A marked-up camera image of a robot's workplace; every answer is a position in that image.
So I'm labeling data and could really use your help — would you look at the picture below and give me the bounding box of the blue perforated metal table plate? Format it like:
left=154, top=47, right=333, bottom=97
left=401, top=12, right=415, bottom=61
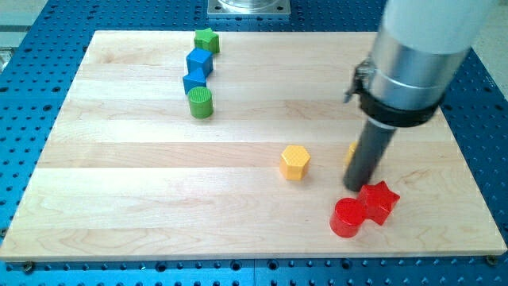
left=1, top=1, right=507, bottom=285

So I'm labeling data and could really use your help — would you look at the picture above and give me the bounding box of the blue triangle block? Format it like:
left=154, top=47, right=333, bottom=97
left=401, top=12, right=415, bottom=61
left=183, top=68, right=206, bottom=95

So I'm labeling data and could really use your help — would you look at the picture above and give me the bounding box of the green star block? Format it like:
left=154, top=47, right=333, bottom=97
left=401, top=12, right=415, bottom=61
left=194, top=28, right=220, bottom=54

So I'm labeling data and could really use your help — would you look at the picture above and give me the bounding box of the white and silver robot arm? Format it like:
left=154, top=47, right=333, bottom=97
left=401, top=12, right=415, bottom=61
left=347, top=0, right=495, bottom=131

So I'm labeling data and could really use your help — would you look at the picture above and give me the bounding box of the light wooden board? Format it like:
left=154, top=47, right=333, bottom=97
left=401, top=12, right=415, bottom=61
left=1, top=31, right=506, bottom=261

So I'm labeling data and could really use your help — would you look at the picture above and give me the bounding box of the yellow hexagon block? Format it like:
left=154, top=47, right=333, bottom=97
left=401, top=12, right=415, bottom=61
left=279, top=145, right=310, bottom=180

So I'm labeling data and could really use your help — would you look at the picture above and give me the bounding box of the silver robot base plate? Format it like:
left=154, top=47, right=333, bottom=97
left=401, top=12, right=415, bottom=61
left=207, top=0, right=291, bottom=17

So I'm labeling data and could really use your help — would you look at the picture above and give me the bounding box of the red star block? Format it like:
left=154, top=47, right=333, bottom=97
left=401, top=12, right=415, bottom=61
left=357, top=181, right=400, bottom=226

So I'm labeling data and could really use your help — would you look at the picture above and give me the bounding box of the red cylinder block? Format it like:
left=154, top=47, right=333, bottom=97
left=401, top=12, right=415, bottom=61
left=329, top=198, right=366, bottom=238

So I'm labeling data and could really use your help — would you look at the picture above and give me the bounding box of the green cylinder block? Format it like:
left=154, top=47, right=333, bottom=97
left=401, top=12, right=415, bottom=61
left=187, top=87, right=214, bottom=118

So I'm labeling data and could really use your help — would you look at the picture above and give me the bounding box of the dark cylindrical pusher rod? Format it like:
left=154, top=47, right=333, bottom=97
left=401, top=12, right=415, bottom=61
left=343, top=118, right=397, bottom=191

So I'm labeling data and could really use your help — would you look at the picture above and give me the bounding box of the yellow block behind rod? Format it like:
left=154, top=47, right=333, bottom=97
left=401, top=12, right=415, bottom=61
left=344, top=141, right=358, bottom=166

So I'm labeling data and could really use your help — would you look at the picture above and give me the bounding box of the blue cube block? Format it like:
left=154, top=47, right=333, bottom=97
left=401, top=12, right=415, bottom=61
left=186, top=48, right=214, bottom=77

